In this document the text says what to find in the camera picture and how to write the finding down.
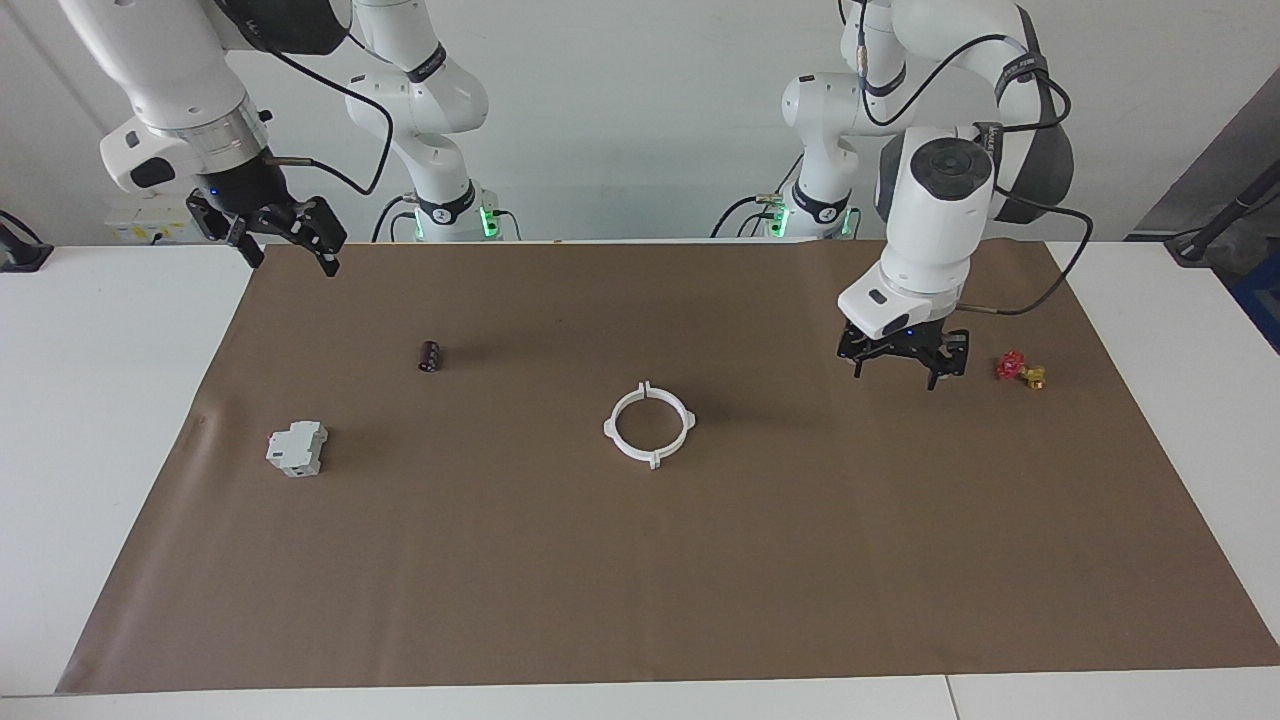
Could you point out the white circuit breaker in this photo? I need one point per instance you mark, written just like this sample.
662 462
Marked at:
295 450

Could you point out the red handwheel brass valve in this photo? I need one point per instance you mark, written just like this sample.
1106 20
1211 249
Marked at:
1010 367

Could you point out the brown paper mat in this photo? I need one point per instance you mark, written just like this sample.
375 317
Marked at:
640 600

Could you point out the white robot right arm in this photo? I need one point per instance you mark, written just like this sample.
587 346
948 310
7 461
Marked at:
170 80

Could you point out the black clamp mount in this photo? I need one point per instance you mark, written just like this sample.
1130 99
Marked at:
20 255

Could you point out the white half pipe clamp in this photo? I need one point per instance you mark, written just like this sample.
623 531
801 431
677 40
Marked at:
689 418
610 428

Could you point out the white wall socket box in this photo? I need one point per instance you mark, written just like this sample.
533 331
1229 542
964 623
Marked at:
135 228

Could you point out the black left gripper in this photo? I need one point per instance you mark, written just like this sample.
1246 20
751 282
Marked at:
900 342

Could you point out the black cylindrical capacitor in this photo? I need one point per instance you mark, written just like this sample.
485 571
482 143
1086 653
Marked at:
430 357

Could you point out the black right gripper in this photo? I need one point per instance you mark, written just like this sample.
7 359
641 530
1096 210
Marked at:
255 200

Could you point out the black stand leg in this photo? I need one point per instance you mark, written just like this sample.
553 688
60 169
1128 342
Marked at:
1190 245

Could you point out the blue crate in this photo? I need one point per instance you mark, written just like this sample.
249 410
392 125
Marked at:
1262 300

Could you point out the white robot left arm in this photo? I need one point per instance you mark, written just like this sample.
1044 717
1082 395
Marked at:
930 230

